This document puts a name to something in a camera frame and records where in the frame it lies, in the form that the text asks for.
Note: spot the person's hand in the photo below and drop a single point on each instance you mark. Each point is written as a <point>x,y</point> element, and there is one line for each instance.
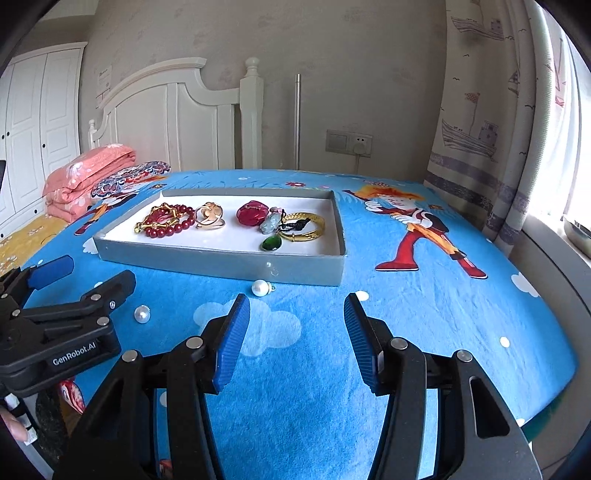
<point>16,429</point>

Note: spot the blue cartoon print blanket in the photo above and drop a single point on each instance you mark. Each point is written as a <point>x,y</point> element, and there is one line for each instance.
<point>287,325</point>

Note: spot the pale jade carved pendant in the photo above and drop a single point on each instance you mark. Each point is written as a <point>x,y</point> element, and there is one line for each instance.
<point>272,221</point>

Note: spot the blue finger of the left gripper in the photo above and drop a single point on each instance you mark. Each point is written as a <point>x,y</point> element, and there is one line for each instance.
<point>109,295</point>
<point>45,274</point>

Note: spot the ship print curtain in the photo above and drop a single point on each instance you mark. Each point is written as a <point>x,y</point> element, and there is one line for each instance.
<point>505,121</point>

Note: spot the green gem black cord pendant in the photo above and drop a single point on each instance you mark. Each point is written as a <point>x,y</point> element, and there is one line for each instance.
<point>273,242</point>

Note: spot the paper notice on wall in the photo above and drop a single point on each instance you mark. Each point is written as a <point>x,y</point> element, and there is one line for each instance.
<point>104,78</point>

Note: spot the wide gold cuff bangle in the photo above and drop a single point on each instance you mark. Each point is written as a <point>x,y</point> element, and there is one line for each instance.
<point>313,231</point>

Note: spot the grey shallow cardboard tray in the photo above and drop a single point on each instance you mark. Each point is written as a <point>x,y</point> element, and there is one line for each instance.
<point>232,251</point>

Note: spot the white wooden headboard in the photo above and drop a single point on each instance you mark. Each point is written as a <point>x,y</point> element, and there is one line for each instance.
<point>165,112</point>

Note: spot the blue red patterned pillow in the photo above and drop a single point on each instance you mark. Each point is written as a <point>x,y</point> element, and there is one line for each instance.
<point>128,178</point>

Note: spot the wall socket panel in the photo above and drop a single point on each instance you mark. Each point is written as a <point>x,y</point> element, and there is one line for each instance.
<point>349,143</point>

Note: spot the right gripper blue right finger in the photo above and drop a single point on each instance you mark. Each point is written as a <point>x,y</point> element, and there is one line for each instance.
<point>365,342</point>

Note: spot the red carved pendant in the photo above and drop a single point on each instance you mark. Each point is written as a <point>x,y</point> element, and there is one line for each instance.
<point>252,213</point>

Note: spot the white pearl earring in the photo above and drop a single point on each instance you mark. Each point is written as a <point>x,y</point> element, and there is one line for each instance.
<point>262,288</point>
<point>142,314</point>

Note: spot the white wardrobe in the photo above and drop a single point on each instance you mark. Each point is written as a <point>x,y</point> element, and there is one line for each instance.
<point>39,127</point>

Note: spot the folded pink quilt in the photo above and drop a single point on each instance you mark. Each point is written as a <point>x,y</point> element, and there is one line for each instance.
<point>67,190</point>

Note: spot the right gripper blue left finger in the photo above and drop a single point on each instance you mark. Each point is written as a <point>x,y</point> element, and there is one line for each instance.
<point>228,341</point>

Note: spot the thin gold double bangle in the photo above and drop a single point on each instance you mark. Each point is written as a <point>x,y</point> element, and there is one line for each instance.
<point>209,216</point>

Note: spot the yellow daisy bed sheet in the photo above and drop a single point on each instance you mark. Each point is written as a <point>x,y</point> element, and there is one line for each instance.
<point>17,248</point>

